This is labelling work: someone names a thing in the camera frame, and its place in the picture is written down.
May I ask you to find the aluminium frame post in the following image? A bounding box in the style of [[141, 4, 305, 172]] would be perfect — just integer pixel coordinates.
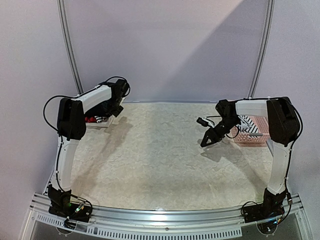
[[247, 0, 275, 98], [57, 0, 84, 94]]

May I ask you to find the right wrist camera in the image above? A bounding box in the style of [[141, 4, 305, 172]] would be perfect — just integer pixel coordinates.
[[196, 117, 215, 128]]

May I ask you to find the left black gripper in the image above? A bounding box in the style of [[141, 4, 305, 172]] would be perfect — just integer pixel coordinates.
[[102, 95, 124, 117]]

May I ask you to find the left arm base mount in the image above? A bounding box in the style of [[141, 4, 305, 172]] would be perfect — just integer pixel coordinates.
[[48, 184, 93, 223]]

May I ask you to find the pink plastic basket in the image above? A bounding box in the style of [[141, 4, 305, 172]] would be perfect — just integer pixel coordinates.
[[230, 115, 270, 144]]

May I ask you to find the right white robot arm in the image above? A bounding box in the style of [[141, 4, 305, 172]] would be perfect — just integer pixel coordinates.
[[196, 96, 303, 196]]

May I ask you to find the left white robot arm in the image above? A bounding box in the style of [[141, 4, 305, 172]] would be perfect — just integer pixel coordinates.
[[48, 76, 131, 199]]

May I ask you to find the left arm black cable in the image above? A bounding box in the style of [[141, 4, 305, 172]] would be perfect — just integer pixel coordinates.
[[42, 76, 126, 201]]

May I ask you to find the white folded garment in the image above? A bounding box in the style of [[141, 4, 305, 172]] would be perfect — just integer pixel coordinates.
[[85, 116, 114, 128]]

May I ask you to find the black white striped garment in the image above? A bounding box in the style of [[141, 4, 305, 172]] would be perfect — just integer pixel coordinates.
[[237, 115, 259, 134]]

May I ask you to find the left aluminium frame post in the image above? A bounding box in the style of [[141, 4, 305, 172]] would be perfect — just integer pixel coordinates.
[[57, 0, 84, 94]]

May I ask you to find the red black plaid shirt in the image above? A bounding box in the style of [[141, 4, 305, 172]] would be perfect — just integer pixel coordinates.
[[84, 116, 106, 123]]

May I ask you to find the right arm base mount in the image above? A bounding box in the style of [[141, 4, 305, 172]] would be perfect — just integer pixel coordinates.
[[240, 188, 293, 225]]

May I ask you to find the right aluminium frame post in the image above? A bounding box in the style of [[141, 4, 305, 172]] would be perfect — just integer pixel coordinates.
[[247, 0, 275, 98]]

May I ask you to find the aluminium front rail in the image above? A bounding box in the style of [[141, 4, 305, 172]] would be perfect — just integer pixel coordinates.
[[22, 193, 313, 240]]

